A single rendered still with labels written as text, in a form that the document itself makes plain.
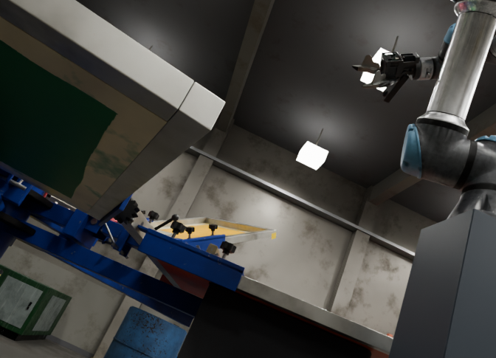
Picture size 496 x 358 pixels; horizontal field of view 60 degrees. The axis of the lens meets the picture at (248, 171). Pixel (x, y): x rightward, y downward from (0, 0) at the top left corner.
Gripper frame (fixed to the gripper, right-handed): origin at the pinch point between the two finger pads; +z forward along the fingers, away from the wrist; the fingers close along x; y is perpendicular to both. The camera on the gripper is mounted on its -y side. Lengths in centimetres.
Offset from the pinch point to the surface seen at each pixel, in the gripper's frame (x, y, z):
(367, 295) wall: -367, -672, -182
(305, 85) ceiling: -513, -278, -63
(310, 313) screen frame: 69, -31, 24
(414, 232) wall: -492, -631, -308
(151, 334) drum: -69, -270, 131
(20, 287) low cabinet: -217, -390, 348
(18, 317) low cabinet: -184, -410, 345
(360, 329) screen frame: 73, -33, 11
